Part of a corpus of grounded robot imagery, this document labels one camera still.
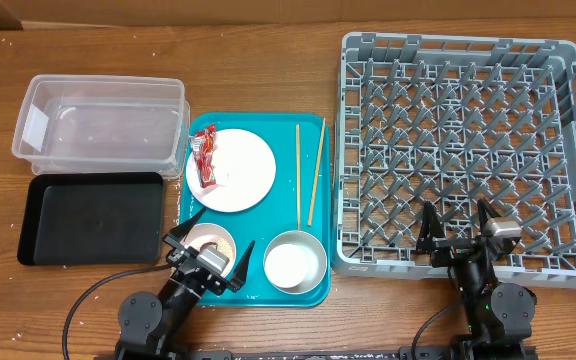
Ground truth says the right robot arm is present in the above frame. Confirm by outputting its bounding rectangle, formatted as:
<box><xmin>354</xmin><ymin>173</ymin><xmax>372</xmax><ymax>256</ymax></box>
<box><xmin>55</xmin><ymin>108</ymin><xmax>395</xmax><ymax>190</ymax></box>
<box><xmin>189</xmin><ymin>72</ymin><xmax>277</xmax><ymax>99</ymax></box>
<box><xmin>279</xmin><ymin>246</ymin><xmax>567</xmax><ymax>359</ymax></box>
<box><xmin>410</xmin><ymin>198</ymin><xmax>537</xmax><ymax>360</ymax></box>

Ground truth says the teal serving tray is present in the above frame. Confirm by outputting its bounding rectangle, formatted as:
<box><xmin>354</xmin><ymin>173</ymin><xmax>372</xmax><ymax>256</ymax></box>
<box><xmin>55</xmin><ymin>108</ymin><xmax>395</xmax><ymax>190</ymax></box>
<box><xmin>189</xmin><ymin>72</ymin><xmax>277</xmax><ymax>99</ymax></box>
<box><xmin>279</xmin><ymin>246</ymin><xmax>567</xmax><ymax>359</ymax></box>
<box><xmin>190</xmin><ymin>112</ymin><xmax>333</xmax><ymax>307</ymax></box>

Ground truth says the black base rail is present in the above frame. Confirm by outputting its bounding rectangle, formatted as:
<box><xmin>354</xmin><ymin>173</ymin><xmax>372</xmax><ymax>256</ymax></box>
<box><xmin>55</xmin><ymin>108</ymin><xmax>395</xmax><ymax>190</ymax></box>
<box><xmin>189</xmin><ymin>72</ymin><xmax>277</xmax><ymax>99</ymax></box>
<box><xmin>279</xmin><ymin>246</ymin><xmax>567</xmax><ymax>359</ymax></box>
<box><xmin>94</xmin><ymin>346</ymin><xmax>539</xmax><ymax>360</ymax></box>

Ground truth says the pink bowl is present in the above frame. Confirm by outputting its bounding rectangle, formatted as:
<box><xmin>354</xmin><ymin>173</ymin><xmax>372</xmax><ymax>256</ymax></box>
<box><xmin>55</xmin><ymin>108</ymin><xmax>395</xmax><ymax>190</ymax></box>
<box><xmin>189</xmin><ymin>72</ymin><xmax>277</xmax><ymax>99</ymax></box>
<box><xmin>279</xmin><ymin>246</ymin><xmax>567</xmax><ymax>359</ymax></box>
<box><xmin>182</xmin><ymin>223</ymin><xmax>237</xmax><ymax>277</ymax></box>

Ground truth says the white round plate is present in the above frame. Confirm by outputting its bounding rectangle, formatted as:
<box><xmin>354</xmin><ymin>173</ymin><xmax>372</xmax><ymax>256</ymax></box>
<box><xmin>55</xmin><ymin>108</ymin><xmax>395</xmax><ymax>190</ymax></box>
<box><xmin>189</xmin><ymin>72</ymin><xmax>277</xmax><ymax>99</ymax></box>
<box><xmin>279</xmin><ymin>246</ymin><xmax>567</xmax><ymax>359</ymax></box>
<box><xmin>186</xmin><ymin>129</ymin><xmax>276</xmax><ymax>213</ymax></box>

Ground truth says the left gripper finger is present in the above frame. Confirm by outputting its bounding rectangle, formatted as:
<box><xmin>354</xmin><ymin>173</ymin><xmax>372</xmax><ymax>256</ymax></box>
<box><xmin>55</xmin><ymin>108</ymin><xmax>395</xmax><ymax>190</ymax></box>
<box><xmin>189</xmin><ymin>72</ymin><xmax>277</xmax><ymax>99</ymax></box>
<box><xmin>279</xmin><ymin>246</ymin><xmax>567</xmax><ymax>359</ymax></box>
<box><xmin>229</xmin><ymin>241</ymin><xmax>255</xmax><ymax>291</ymax></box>
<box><xmin>167</xmin><ymin>208</ymin><xmax>205</xmax><ymax>240</ymax></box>

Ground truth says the grey bowl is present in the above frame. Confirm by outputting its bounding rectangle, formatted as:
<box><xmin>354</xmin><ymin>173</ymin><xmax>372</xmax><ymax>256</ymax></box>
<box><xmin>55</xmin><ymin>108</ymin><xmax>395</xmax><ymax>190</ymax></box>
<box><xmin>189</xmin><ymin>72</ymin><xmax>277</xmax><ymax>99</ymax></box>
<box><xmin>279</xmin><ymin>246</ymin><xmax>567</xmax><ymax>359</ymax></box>
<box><xmin>263</xmin><ymin>230</ymin><xmax>328</xmax><ymax>295</ymax></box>

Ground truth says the black plastic tray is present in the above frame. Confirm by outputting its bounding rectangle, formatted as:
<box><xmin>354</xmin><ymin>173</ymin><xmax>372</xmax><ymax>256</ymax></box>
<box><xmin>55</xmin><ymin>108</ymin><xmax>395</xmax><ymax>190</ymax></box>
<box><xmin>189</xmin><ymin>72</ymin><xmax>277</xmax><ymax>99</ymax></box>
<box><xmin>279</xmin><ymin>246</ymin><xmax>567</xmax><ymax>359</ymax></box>
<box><xmin>17</xmin><ymin>172</ymin><xmax>165</xmax><ymax>266</ymax></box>

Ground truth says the clear plastic storage bin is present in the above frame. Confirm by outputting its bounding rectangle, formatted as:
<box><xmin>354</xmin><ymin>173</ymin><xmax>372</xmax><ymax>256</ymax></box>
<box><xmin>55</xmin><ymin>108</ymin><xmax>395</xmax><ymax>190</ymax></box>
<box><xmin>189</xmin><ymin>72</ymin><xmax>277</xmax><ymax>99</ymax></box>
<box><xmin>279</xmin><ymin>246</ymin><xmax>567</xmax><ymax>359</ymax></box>
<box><xmin>11</xmin><ymin>74</ymin><xmax>190</xmax><ymax>178</ymax></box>

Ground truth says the wooden chopstick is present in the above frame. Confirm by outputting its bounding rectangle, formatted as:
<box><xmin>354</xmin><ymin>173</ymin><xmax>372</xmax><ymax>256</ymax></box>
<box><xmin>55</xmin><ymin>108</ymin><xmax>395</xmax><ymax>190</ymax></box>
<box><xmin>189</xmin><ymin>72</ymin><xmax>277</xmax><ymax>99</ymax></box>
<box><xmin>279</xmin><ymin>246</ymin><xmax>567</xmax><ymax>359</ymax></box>
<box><xmin>307</xmin><ymin>117</ymin><xmax>326</xmax><ymax>227</ymax></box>
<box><xmin>295</xmin><ymin>124</ymin><xmax>301</xmax><ymax>230</ymax></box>

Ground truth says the right wooden chopstick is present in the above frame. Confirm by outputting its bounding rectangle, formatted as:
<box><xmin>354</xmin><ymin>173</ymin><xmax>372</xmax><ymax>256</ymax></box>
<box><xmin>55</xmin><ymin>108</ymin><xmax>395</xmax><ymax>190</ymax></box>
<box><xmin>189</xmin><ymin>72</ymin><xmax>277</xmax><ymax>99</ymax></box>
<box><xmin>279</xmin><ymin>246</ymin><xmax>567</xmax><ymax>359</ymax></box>
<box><xmin>307</xmin><ymin>117</ymin><xmax>326</xmax><ymax>227</ymax></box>

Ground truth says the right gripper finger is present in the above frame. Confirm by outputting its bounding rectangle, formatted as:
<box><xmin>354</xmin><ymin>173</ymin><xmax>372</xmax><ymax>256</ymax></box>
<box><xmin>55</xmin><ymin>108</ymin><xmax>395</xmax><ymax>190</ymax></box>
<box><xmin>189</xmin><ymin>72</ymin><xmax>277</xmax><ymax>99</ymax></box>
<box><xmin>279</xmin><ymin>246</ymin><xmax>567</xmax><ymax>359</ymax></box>
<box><xmin>477</xmin><ymin>198</ymin><xmax>500</xmax><ymax>225</ymax></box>
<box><xmin>418</xmin><ymin>201</ymin><xmax>445</xmax><ymax>241</ymax></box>

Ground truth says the white paper cup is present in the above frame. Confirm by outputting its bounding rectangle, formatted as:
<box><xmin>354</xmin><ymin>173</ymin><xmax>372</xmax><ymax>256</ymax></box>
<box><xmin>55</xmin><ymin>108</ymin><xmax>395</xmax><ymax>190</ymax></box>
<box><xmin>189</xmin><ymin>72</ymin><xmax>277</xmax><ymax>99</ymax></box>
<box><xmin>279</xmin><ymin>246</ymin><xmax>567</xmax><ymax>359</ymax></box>
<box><xmin>264</xmin><ymin>244</ymin><xmax>318</xmax><ymax>291</ymax></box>

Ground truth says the red snack wrapper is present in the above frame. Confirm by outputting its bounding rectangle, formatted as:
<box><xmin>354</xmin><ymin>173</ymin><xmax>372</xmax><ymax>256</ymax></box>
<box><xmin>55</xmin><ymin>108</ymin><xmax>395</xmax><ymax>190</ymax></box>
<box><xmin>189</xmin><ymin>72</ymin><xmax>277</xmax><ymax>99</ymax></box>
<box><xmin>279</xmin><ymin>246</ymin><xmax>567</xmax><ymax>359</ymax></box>
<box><xmin>191</xmin><ymin>124</ymin><xmax>216</xmax><ymax>188</ymax></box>

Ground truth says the left wooden chopstick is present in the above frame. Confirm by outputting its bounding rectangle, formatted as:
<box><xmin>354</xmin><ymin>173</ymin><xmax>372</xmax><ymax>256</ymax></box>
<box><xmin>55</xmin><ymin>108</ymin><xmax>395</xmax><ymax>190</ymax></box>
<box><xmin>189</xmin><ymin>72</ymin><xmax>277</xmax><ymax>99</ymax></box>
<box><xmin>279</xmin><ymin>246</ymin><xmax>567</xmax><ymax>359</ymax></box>
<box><xmin>295</xmin><ymin>124</ymin><xmax>301</xmax><ymax>230</ymax></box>

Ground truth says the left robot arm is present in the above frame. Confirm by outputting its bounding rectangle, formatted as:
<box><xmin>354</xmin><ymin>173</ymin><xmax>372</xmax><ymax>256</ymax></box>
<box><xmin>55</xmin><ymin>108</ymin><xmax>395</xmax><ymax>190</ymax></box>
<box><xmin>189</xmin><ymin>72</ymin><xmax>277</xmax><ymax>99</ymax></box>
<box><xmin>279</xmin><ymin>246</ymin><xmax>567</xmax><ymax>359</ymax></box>
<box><xmin>114</xmin><ymin>212</ymin><xmax>254</xmax><ymax>359</ymax></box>

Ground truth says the grey dishwasher rack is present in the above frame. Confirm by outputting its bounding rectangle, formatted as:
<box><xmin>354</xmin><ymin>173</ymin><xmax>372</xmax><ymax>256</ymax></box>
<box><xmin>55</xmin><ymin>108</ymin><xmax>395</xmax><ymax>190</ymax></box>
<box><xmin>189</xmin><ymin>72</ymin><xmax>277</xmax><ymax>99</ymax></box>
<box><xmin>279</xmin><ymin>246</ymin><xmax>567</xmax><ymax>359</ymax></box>
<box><xmin>332</xmin><ymin>32</ymin><xmax>576</xmax><ymax>288</ymax></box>

